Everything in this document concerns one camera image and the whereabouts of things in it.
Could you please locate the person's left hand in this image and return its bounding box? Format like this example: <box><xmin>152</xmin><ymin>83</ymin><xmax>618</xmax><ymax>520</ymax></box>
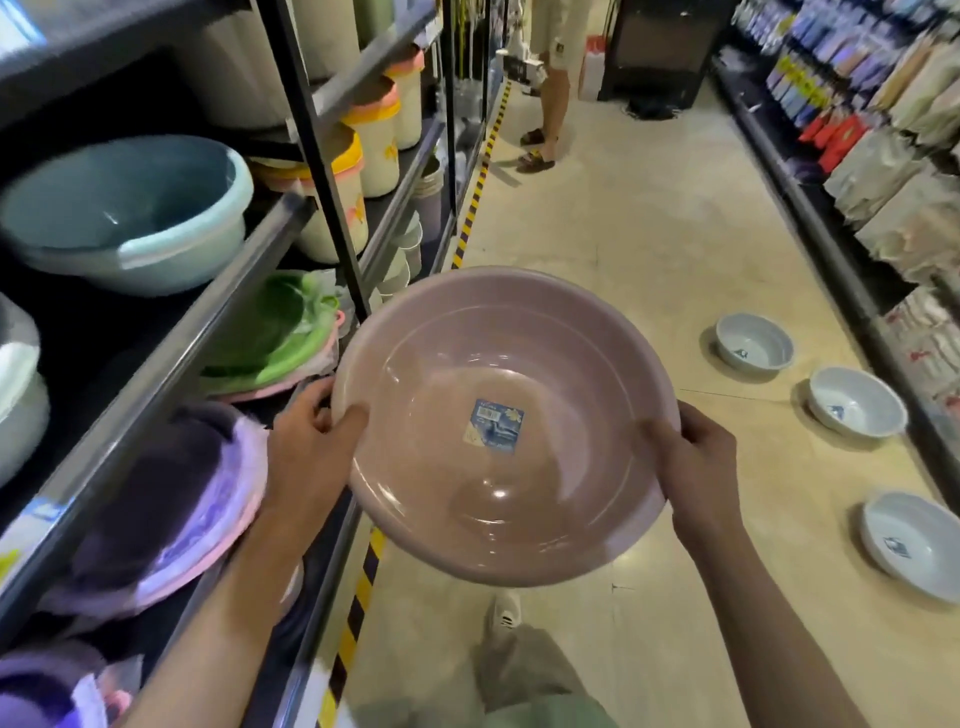
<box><xmin>264</xmin><ymin>376</ymin><xmax>370</xmax><ymax>526</ymax></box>

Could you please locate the person's right hand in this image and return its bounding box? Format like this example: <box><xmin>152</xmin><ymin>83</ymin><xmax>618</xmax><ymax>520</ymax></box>
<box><xmin>636</xmin><ymin>400</ymin><xmax>744</xmax><ymax>552</ymax></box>

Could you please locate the pink plastic basin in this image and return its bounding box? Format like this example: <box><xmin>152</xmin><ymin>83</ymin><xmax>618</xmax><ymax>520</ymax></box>
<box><xmin>331</xmin><ymin>266</ymin><xmax>682</xmax><ymax>588</ymax></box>

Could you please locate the person's right forearm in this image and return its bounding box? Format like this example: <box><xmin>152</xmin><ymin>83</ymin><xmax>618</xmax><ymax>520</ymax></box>
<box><xmin>678</xmin><ymin>517</ymin><xmax>871</xmax><ymax>728</ymax></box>

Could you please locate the person's left forearm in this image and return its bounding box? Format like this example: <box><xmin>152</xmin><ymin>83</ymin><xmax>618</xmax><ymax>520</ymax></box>
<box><xmin>112</xmin><ymin>502</ymin><xmax>331</xmax><ymax>728</ymax></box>

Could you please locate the yellow black floor tape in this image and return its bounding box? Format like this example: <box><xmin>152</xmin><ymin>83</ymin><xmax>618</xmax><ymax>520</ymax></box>
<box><xmin>315</xmin><ymin>78</ymin><xmax>515</xmax><ymax>728</ymax></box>

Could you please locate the stack of green basins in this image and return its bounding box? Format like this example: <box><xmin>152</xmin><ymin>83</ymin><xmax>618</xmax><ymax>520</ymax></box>
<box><xmin>201</xmin><ymin>271</ymin><xmax>348</xmax><ymax>402</ymax></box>

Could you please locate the white plastic basin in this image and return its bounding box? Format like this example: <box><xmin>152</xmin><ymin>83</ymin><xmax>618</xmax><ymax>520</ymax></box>
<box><xmin>807</xmin><ymin>366</ymin><xmax>909</xmax><ymax>438</ymax></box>
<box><xmin>714</xmin><ymin>312</ymin><xmax>795</xmax><ymax>374</ymax></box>
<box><xmin>860</xmin><ymin>491</ymin><xmax>960</xmax><ymax>603</ymax></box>

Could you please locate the blue label sticker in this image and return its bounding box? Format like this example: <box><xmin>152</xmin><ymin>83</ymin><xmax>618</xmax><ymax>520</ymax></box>
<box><xmin>471</xmin><ymin>399</ymin><xmax>525</xmax><ymax>453</ymax></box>

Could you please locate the black metal shelf rack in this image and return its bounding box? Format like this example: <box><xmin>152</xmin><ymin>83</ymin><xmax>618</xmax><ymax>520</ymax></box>
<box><xmin>0</xmin><ymin>0</ymin><xmax>511</xmax><ymax>728</ymax></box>

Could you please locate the stack of white small buckets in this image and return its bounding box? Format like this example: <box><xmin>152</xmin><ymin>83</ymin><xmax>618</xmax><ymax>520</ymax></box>
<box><xmin>375</xmin><ymin>210</ymin><xmax>425</xmax><ymax>297</ymax></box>

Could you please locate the stack of purple basins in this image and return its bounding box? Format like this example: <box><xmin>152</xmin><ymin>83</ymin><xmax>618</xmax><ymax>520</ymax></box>
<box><xmin>41</xmin><ymin>401</ymin><xmax>270</xmax><ymax>618</ymax></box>

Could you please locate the person's white shoe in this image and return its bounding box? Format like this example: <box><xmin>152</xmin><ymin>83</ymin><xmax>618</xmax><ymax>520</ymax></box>
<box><xmin>483</xmin><ymin>590</ymin><xmax>524</xmax><ymax>639</ymax></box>

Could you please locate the yellow lid plastic bucket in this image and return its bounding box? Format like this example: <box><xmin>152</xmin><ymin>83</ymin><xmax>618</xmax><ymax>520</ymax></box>
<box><xmin>251</xmin><ymin>131</ymin><xmax>370</xmax><ymax>265</ymax></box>

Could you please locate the person's leg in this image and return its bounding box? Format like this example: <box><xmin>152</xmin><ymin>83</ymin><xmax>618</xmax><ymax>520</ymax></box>
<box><xmin>352</xmin><ymin>622</ymin><xmax>620</xmax><ymax>728</ymax></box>

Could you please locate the black display shelf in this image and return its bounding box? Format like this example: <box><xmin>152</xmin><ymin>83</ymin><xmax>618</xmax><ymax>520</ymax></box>
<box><xmin>708</xmin><ymin>52</ymin><xmax>960</xmax><ymax>519</ymax></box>

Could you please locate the orange lid plastic bucket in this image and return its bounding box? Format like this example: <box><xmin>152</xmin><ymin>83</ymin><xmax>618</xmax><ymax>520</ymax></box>
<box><xmin>341</xmin><ymin>78</ymin><xmax>402</xmax><ymax>199</ymax></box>

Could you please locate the light blue plastic basin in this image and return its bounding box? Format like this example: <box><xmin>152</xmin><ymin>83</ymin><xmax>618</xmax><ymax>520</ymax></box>
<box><xmin>0</xmin><ymin>135</ymin><xmax>255</xmax><ymax>297</ymax></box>

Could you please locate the white round basin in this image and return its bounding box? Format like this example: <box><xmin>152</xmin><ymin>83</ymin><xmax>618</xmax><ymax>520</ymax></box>
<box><xmin>0</xmin><ymin>292</ymin><xmax>52</xmax><ymax>489</ymax></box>

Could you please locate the pink lid plastic bucket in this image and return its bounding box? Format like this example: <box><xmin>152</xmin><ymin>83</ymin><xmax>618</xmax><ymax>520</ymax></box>
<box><xmin>386</xmin><ymin>46</ymin><xmax>426</xmax><ymax>151</ymax></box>

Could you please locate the large cream bucket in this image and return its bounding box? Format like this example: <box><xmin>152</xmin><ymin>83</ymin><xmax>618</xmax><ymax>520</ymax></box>
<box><xmin>168</xmin><ymin>0</ymin><xmax>294</xmax><ymax>132</ymax></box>

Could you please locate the black cabinet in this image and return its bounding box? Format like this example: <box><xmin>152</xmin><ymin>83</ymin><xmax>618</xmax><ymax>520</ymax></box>
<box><xmin>597</xmin><ymin>0</ymin><xmax>740</xmax><ymax>112</ymax></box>

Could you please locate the row of hanging packets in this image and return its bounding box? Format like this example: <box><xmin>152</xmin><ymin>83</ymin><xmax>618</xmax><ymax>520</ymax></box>
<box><xmin>731</xmin><ymin>0</ymin><xmax>960</xmax><ymax>421</ymax></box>

